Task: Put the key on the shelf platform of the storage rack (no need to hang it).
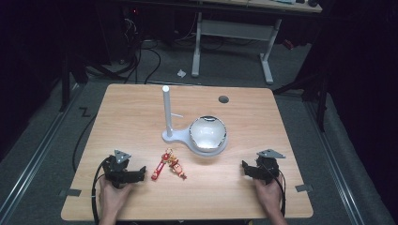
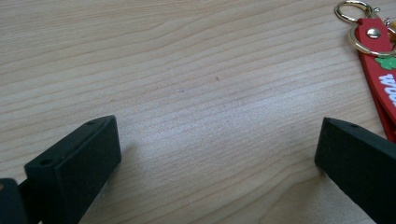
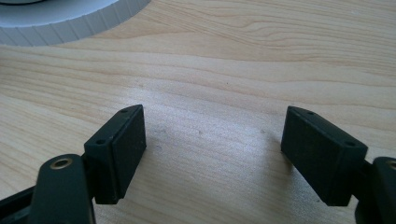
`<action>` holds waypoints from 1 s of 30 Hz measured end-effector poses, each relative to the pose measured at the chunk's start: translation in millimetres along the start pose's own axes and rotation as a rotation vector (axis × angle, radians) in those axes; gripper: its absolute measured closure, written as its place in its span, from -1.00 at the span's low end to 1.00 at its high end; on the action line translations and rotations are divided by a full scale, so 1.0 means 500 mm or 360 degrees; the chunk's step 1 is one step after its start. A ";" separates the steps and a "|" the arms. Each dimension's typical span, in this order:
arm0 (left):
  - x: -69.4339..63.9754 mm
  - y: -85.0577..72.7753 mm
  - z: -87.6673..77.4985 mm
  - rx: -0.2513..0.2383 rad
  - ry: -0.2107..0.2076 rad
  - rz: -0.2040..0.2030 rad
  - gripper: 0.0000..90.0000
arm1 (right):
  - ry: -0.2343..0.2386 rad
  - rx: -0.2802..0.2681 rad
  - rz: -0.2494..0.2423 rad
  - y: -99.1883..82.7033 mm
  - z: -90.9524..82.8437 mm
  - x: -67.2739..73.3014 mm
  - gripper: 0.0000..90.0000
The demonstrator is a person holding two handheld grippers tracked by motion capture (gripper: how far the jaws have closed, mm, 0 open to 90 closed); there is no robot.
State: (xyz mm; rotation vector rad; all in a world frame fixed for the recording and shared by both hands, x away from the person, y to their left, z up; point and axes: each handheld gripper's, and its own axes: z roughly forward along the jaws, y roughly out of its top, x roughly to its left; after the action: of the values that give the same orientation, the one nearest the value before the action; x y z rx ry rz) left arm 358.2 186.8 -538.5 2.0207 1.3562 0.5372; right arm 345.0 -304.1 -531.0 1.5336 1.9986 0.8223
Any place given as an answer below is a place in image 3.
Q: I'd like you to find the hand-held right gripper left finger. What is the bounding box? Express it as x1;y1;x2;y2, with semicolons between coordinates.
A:
82;104;148;205

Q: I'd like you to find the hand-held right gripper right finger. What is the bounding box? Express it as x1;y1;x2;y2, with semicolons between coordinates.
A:
280;105;369;207

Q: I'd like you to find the white ribbed round plate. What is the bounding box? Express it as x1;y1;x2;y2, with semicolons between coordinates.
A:
0;0;152;48

